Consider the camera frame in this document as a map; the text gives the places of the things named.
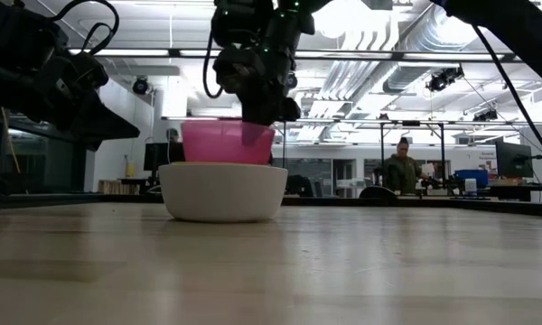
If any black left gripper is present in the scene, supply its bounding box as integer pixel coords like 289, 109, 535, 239
0, 8, 142, 153

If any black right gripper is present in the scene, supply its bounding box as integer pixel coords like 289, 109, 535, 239
213, 44, 303, 147

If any red translucent plastic bowl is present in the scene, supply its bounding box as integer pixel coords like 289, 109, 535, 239
180, 119, 276, 166

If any black ceiling spotlight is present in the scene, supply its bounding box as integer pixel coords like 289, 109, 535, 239
472, 108, 500, 123
425, 66, 466, 93
131, 75, 152, 97

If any wooden crate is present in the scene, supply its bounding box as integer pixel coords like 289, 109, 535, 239
98, 179, 142, 196

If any black computer monitor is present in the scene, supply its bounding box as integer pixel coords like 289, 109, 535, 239
143, 141, 187, 173
494, 140, 535, 180

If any large white bowl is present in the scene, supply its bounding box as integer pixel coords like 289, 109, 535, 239
158, 162, 289, 224

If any black chair back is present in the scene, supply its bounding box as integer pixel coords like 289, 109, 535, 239
358, 185, 399, 200

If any standing person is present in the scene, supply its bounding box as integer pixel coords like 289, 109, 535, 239
381, 136, 429, 196

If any blue storage bin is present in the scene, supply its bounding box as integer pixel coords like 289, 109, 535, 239
453, 168, 491, 190

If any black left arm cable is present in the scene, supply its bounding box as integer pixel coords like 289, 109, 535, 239
48, 0, 121, 56

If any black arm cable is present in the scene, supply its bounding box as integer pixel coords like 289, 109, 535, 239
48, 0, 121, 56
471, 24, 542, 171

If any silver ventilation duct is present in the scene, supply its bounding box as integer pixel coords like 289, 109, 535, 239
382, 4, 481, 94

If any black metal stand frame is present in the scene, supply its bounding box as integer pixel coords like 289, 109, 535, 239
378, 120, 448, 182

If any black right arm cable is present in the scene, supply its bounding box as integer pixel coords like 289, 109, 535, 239
471, 24, 542, 171

